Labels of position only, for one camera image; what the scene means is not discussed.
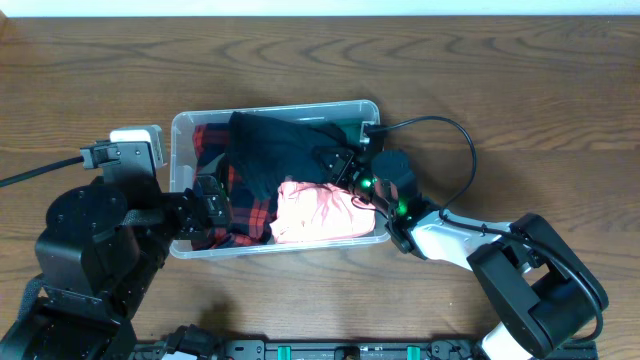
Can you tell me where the dark teal ribbed garment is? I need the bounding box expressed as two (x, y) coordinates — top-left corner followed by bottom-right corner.
(225, 112), (353, 200)

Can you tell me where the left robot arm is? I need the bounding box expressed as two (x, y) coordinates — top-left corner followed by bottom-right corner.
(1, 150), (225, 359)

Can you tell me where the dark green shirt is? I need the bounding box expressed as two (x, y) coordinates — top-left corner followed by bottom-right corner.
(300, 117), (369, 146)

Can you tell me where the pink shirt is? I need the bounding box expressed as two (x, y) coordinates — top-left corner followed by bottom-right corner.
(270, 181), (376, 244)

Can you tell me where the right black cable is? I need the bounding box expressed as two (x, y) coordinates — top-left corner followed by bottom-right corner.
(367, 115), (605, 344)

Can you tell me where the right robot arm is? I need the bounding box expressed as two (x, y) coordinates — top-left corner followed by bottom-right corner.
(313, 147), (609, 359)

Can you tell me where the black cable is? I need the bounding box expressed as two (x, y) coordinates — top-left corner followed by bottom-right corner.
(367, 115), (605, 344)
(0, 155), (86, 189)

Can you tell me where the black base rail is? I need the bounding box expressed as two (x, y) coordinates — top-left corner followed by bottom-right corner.
(134, 324), (599, 360)

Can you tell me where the clear plastic storage bin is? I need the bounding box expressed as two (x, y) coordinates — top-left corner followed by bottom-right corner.
(169, 99), (390, 261)

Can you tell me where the left black cable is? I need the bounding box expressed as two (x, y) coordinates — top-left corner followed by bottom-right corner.
(0, 155), (86, 189)

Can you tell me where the red navy plaid shirt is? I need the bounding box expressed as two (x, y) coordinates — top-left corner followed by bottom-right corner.
(191, 123), (277, 251)

